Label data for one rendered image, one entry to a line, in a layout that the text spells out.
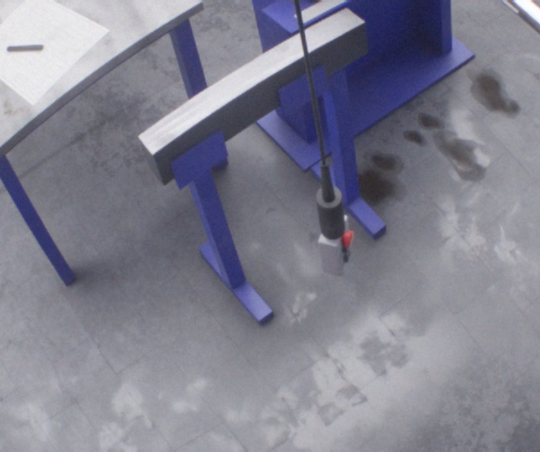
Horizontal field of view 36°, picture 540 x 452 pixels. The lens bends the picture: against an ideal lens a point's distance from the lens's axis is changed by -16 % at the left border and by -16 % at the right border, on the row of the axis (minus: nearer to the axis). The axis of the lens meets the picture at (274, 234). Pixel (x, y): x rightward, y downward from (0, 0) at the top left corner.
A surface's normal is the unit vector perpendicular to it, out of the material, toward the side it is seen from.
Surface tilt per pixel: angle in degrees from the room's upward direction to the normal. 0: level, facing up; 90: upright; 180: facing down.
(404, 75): 0
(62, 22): 0
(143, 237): 0
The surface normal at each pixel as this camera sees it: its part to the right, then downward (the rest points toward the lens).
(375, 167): -0.11, -0.46
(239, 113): 0.60, 0.68
